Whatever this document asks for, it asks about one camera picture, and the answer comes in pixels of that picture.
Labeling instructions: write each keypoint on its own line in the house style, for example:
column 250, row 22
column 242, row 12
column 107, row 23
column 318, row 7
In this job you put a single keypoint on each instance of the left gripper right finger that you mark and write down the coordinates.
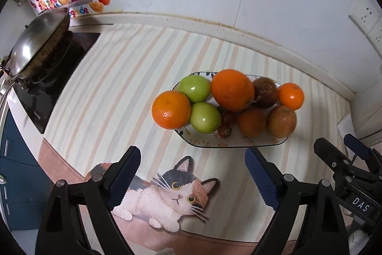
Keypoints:
column 279, row 191

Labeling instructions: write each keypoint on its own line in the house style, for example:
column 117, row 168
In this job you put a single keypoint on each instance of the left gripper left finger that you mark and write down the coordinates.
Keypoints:
column 105, row 191

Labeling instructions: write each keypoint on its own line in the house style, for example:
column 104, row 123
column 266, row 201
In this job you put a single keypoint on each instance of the yellowish red apple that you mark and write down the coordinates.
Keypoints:
column 281, row 122

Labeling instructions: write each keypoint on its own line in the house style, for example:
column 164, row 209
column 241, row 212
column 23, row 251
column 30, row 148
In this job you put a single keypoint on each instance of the dark orange tangerine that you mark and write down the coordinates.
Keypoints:
column 252, row 122

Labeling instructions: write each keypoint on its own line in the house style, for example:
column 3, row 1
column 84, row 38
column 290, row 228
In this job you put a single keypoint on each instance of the cherry tomato with stem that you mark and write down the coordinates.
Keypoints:
column 224, row 131

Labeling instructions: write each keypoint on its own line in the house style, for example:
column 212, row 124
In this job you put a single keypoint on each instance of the bright orange tangerine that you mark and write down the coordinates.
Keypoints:
column 291, row 95

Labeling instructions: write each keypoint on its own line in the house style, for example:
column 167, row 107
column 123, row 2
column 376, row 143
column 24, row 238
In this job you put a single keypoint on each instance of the large red apple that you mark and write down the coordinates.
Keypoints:
column 266, row 92

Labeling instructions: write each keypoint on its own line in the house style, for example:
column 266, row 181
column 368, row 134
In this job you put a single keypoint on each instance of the smaller green apple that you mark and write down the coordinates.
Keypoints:
column 205, row 118

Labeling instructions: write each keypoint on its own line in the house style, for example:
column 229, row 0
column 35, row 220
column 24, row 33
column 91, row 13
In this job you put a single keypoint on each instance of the shaded orange tangerine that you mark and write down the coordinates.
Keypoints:
column 171, row 110

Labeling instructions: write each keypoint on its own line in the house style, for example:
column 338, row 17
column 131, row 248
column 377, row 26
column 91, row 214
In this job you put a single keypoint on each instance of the large orange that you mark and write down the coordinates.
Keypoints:
column 232, row 90

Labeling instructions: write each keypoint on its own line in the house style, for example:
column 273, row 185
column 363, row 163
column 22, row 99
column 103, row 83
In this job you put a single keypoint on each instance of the larger green apple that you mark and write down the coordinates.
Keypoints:
column 196, row 88

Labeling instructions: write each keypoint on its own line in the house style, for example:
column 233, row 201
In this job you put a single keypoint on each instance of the white folded paper towel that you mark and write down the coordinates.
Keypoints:
column 345, row 126

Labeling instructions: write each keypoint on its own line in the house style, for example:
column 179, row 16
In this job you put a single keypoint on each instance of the blue cabinet drawers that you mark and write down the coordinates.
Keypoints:
column 27, row 188

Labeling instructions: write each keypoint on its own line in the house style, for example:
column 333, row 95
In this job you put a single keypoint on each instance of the black induction cooktop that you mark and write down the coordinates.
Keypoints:
column 39, row 95

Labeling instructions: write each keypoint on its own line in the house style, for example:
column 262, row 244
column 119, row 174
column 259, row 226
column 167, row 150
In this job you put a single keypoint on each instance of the steel wok with lid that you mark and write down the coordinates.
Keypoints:
column 36, row 44

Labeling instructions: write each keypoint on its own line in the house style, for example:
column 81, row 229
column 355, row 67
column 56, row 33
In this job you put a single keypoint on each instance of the white wall socket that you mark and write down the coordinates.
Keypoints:
column 367, row 18

